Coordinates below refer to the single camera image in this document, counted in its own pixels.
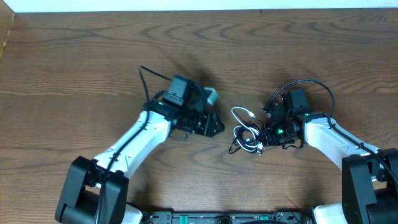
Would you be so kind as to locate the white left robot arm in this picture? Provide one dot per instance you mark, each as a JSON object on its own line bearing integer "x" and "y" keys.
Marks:
{"x": 95, "y": 190}

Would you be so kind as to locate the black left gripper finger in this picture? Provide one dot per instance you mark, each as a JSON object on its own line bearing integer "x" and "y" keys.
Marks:
{"x": 212, "y": 130}
{"x": 213, "y": 121}

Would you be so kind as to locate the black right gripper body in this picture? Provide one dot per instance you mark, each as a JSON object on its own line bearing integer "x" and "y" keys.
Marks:
{"x": 268, "y": 137}

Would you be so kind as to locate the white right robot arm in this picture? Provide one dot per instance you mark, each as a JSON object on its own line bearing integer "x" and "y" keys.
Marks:
{"x": 369, "y": 174}

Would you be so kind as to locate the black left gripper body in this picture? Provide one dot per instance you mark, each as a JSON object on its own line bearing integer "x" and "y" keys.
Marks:
{"x": 204, "y": 123}

